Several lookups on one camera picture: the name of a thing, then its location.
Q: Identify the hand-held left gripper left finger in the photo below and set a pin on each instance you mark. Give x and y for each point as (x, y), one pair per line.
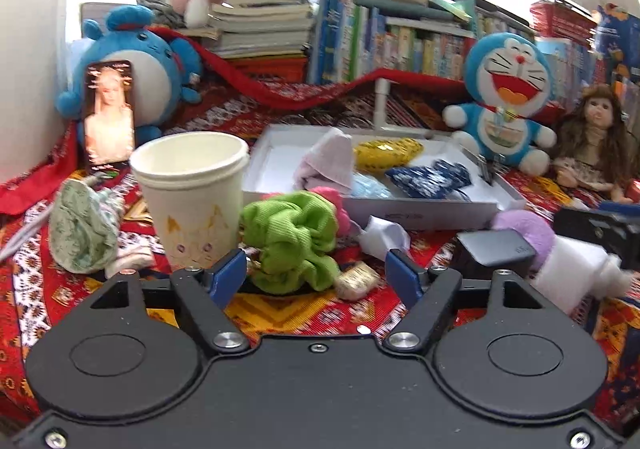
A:
(227, 276)

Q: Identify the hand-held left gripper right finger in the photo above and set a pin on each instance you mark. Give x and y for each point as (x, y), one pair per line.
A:
(402, 279)

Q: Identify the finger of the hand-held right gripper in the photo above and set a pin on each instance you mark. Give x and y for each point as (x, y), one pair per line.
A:
(595, 234)

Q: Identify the purple plush toy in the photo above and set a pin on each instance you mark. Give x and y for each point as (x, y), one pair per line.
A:
(527, 226)

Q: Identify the white cardboard box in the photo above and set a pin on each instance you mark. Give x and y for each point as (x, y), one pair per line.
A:
(430, 216)

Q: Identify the green scrunchie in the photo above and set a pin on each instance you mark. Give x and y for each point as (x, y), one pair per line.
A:
(290, 234)

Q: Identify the blue face mask pack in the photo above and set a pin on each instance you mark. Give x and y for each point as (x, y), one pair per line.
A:
(370, 186)

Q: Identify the navy floral cloth pouch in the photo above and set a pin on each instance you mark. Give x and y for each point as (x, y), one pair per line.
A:
(430, 179)

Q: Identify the gold sequin heart cushion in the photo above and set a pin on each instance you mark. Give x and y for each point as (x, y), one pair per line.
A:
(387, 154)

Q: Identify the pale grey knit sock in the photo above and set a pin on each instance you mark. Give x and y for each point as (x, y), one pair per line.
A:
(327, 159)

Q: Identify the green floral cloth pouch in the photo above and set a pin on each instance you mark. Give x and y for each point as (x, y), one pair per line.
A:
(80, 229)

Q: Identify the small metal bell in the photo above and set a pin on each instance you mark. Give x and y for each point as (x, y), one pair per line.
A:
(254, 264)

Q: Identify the white plush toy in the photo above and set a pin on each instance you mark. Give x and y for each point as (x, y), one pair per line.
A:
(575, 274)

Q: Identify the small cream printed pouch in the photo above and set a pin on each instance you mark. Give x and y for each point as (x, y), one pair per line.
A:
(355, 281)

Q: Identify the white satin bow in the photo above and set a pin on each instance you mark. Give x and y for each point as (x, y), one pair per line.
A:
(382, 234)

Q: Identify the red patterned blanket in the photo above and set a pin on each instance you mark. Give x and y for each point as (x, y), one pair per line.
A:
(280, 314)

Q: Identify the white paper cup cat drawing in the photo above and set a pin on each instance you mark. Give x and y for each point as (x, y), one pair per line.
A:
(192, 199)

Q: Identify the pink scrunchie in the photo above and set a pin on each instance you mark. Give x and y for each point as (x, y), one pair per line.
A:
(340, 211)

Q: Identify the dark grey small box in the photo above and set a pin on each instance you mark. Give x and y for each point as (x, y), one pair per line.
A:
(492, 249)

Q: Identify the pale pink cloth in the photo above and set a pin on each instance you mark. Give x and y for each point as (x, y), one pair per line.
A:
(132, 256)

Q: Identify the brown haired doll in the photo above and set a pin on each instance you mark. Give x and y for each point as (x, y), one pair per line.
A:
(595, 119)

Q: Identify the black binder clip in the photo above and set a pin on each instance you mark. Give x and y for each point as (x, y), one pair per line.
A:
(486, 170)

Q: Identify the pale blue hair clip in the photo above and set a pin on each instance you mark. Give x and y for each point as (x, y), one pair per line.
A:
(502, 118)

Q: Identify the blue cat robot plush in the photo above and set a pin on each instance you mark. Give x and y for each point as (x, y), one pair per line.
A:
(510, 79)

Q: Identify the white plastic pipe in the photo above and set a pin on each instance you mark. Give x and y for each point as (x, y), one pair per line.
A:
(382, 101)

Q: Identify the red scarf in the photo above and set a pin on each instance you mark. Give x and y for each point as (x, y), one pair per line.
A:
(260, 89)

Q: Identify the smartphone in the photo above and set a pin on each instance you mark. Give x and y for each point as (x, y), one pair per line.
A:
(110, 124)

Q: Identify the blue printed box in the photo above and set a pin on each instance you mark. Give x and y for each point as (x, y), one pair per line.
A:
(617, 34)

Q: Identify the orange crate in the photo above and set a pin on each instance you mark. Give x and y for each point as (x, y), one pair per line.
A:
(270, 69)

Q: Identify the red plastic basket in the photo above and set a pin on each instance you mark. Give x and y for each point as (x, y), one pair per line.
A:
(560, 21)

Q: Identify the blue round plush toy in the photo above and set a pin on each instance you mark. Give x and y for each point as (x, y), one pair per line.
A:
(150, 64)

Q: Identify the row of upright books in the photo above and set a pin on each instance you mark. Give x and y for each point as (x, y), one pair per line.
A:
(400, 49)

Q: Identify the stack of worn books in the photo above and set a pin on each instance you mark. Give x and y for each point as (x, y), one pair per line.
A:
(265, 24)

